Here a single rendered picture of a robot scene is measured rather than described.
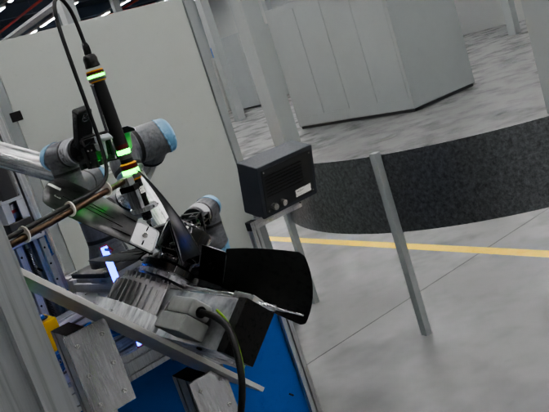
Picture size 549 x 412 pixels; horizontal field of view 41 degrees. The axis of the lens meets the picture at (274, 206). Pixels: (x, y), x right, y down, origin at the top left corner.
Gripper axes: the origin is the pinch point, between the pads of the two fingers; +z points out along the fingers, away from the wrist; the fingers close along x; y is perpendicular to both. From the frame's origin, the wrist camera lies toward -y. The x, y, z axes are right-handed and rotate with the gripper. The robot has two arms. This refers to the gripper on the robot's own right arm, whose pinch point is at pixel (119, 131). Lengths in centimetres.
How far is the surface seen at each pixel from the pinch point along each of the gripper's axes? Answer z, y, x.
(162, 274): 11.3, 34.0, 11.0
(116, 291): 4.5, 34.0, 19.9
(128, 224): 2.1, 21.6, 8.7
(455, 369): -22, 151, -143
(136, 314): 14.2, 38.2, 23.2
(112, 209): -1.1, 17.2, 9.4
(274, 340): -29, 87, -52
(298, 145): -19, 27, -84
